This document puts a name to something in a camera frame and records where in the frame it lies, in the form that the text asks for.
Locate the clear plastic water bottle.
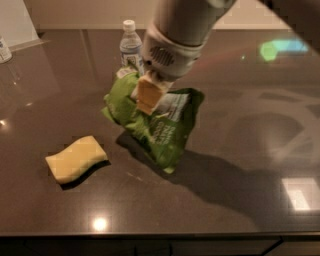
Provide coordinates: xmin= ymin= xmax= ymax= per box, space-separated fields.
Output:
xmin=120 ymin=20 xmax=144 ymax=75

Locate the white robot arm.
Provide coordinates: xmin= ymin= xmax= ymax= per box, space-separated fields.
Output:
xmin=136 ymin=0 xmax=320 ymax=115

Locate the white container at left edge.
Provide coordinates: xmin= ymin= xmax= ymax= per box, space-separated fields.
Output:
xmin=0 ymin=35 xmax=12 ymax=63

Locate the green rice chip bag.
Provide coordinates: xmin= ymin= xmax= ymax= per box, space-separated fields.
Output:
xmin=102 ymin=66 xmax=204 ymax=174

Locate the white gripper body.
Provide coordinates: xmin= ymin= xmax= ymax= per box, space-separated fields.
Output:
xmin=142 ymin=23 xmax=203 ymax=82

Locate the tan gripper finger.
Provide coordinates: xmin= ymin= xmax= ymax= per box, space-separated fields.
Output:
xmin=137 ymin=77 xmax=167 ymax=115
xmin=130 ymin=84 xmax=138 ymax=101

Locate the yellow sponge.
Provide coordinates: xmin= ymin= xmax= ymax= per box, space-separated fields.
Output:
xmin=45 ymin=136 xmax=108 ymax=185

